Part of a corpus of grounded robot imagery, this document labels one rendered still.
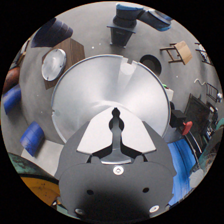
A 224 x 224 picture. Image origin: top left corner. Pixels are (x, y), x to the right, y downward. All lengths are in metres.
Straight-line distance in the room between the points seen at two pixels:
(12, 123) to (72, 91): 3.26
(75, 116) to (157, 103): 0.17
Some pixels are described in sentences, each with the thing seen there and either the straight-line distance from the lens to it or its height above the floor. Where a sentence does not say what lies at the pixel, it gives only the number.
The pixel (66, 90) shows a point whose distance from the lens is 0.16.
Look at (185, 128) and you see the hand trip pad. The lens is 0.37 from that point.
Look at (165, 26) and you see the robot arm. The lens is 0.44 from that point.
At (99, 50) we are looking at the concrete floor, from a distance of 0.95.
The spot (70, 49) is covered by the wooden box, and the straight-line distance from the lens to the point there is 0.68.
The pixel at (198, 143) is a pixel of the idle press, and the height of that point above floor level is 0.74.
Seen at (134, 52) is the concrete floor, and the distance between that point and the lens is 0.96.
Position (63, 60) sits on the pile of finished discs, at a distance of 0.64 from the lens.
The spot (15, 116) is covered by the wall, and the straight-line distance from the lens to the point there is 3.36.
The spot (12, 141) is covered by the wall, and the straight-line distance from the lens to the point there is 3.44.
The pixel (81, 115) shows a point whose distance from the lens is 0.15.
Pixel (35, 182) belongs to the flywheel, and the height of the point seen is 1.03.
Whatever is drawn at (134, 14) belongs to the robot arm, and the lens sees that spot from 0.44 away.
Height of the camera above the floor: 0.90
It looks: 58 degrees down
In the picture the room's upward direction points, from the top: 179 degrees counter-clockwise
